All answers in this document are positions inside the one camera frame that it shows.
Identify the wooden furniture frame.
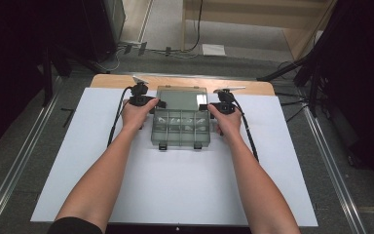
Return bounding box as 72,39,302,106
180,0,339,61

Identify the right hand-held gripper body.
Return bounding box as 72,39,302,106
207,86,247,116

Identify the person's left hand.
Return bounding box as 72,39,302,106
121,97,160,131

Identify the metal floor rail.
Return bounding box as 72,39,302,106
303,106,368,234
0,76,62,234

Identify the hand-held gripper cable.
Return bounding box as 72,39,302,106
106,86,134,149
233,97,261,164

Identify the white paper sheet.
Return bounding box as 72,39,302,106
202,43,227,58

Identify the black hanging cable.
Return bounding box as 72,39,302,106
180,0,205,54

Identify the black metal stand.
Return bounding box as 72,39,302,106
40,45,76,108
256,48,325,118

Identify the grey transparent compartment box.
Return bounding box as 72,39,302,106
150,85,216,151

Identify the floor cable bundle with plugs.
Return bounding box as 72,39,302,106
116,40,203,60

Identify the white table sheet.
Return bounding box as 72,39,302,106
29,87,319,227

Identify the left hand-held gripper cable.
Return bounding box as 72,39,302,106
106,86,134,149

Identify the right hand-held gripper cable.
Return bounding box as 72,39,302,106
233,97,261,164

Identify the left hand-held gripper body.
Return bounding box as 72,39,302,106
128,75,160,108

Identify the black sleeve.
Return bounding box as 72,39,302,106
46,216,104,234

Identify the black cabinet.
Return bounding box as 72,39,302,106
79,0,127,63

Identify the person's right hand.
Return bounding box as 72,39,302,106
206,103,243,137

